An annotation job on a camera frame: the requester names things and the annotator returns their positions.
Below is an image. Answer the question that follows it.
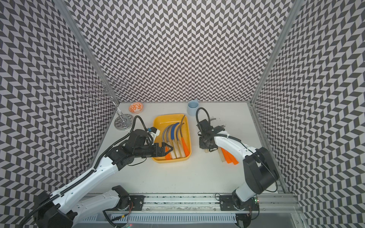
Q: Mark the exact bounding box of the aluminium corner frame post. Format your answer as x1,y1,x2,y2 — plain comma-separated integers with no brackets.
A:
250,0,305,105

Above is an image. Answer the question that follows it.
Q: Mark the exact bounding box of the left aluminium corner post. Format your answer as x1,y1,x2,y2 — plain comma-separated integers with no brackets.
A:
53,0,120,105

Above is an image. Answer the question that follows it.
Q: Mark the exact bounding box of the yellow plastic storage tray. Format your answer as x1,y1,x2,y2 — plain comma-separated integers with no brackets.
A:
153,114,192,163

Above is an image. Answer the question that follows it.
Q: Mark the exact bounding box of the light blue ceramic mug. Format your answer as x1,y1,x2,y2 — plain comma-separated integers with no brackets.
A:
187,100,200,116

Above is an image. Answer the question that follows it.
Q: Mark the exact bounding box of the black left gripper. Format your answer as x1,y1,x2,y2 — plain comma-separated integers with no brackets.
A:
134,142,174,159

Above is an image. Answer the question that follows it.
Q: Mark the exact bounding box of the orange patterned small dish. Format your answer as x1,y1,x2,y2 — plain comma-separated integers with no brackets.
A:
128,102,144,115

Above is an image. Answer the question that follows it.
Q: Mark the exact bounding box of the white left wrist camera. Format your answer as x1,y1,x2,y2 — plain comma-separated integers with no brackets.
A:
147,127,160,137

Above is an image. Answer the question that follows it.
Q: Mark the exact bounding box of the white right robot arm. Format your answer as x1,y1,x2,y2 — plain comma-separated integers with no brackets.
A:
197,119,279,210

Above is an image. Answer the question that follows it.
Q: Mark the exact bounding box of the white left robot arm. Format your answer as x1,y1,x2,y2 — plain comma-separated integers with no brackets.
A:
18,127,173,228

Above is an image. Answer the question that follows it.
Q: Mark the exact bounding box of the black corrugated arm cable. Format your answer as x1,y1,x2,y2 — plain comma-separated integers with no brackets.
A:
17,115,155,228

